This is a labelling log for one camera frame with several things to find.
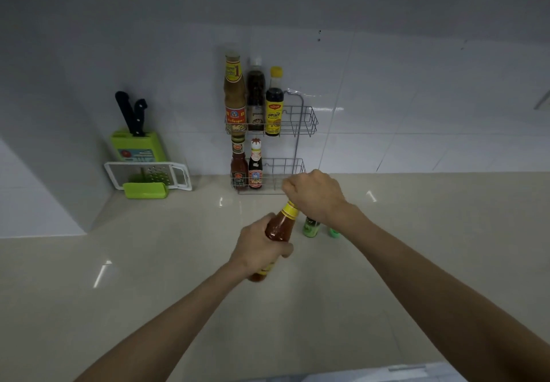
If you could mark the person's left hand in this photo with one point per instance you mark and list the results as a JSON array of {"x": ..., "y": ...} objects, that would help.
[{"x": 255, "y": 248}]

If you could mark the person's right hand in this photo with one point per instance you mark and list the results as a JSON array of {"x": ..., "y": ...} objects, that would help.
[{"x": 318, "y": 197}]

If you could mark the small green label bottle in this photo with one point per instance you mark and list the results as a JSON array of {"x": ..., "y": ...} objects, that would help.
[{"x": 310, "y": 228}]

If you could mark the orange chili sauce bottle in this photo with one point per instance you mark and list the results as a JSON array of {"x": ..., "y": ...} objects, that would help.
[{"x": 279, "y": 227}]

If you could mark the green bottle cap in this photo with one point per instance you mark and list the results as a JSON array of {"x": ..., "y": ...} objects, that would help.
[{"x": 334, "y": 233}]

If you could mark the oyster sauce bottle red-white cap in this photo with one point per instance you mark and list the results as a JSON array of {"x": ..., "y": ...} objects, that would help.
[{"x": 255, "y": 171}]

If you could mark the gold lid red sauce bottle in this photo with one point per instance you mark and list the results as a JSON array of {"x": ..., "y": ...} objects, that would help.
[{"x": 239, "y": 167}]

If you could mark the yellow label soy sauce bottle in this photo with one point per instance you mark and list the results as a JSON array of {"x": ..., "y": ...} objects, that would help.
[{"x": 274, "y": 111}]

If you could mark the dark sauce bottle white cap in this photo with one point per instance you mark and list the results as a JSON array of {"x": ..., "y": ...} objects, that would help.
[{"x": 256, "y": 94}]

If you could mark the tall light brown sauce bottle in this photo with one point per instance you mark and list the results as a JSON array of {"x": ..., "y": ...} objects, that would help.
[{"x": 235, "y": 94}]

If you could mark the person's left forearm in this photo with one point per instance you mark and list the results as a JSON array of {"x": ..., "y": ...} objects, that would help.
[{"x": 163, "y": 330}]

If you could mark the person's right forearm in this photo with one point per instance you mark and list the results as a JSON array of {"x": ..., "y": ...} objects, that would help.
[{"x": 442, "y": 296}]

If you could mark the white framed metal grater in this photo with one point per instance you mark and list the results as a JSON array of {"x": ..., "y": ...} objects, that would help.
[{"x": 159, "y": 173}]

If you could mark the green grater container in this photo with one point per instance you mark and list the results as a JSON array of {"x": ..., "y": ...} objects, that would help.
[{"x": 145, "y": 190}]

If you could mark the green knife block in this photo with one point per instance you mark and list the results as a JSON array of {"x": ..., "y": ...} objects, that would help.
[{"x": 144, "y": 145}]

